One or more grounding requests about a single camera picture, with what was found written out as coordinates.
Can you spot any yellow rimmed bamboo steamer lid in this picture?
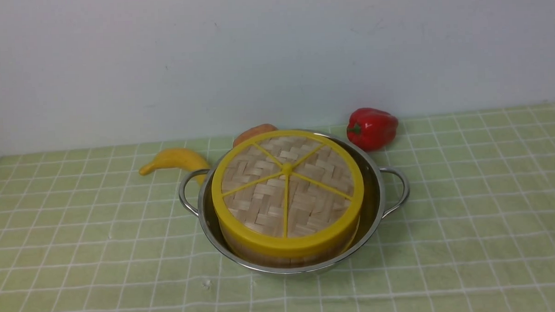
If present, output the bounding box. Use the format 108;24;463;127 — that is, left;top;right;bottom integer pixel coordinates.
209;130;365;249

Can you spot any yellow rimmed bamboo steamer basket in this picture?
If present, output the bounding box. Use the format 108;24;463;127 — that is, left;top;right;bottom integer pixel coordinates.
221;218;360;269

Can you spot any stainless steel pot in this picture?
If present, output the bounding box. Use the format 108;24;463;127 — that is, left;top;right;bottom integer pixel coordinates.
178;129;410;276

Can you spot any orange toy vegetable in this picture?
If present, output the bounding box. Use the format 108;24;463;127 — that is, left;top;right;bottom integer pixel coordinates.
233;124;278;148

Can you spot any red toy bell pepper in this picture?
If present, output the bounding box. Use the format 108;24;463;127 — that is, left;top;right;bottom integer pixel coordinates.
346;108;399;151

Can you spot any yellow toy banana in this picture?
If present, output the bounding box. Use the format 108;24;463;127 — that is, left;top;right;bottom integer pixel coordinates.
139;147;211;176

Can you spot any green checkered tablecloth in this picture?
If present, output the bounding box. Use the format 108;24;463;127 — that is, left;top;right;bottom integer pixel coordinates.
0;104;555;312

